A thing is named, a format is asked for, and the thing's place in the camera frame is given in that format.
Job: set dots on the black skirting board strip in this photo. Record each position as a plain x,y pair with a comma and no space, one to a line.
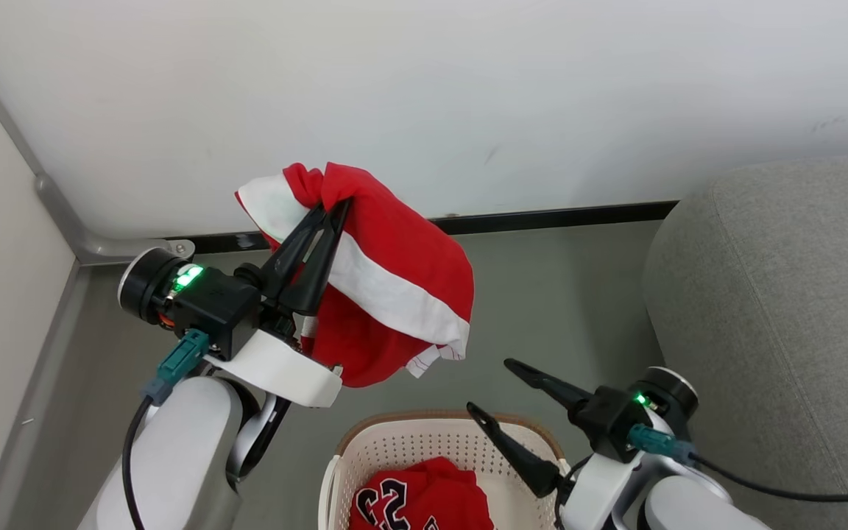
542,218

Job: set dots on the grey fabric sofa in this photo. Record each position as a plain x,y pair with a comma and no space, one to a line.
785,309

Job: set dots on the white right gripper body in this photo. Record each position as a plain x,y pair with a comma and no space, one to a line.
601,493

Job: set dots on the grey metal corner trim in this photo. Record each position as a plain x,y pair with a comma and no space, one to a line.
63,213

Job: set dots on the red jersey with black numbers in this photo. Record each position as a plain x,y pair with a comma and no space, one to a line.
439,489

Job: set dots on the black right wrist motor cylinder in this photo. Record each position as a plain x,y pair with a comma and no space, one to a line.
674,394

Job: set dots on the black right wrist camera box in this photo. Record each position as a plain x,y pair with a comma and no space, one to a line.
608,423

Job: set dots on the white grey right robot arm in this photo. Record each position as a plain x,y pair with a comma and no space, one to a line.
689,511

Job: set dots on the black left wrist motor cylinder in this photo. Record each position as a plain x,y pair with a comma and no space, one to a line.
143,283

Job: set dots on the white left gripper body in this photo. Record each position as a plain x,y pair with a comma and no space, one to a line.
284,372

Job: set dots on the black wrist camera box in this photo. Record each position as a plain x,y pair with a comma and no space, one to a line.
608,423
218,305

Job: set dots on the red shirt with white stripe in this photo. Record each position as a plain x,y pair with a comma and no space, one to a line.
394,243

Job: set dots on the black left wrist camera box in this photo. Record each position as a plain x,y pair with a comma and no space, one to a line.
218,305

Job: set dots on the cream perforated plastic laundry basket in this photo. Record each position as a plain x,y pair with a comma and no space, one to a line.
409,442

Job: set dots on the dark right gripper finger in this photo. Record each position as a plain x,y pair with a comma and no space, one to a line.
527,464
553,386

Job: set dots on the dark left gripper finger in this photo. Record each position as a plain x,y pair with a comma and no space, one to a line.
293,254
313,283

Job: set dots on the black wrist motor cylinder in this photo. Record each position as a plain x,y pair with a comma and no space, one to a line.
143,283
674,394

